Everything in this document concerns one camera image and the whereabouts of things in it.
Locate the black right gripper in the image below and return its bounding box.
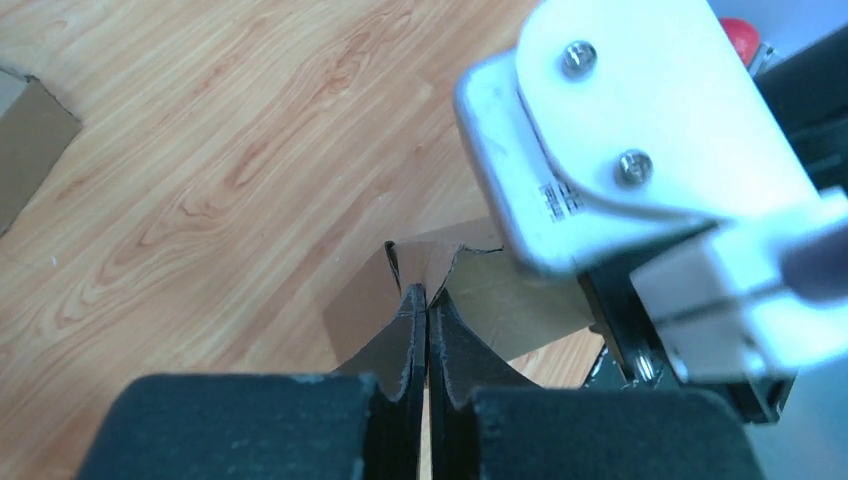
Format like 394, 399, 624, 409
578, 258, 795, 424

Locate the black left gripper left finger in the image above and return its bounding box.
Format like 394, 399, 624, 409
77, 284, 427, 479

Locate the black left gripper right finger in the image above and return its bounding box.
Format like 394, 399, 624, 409
428, 293, 762, 479

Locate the red apple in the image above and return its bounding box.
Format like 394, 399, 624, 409
719, 17, 761, 67

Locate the brown cardboard box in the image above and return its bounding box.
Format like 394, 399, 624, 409
1, 67, 82, 233

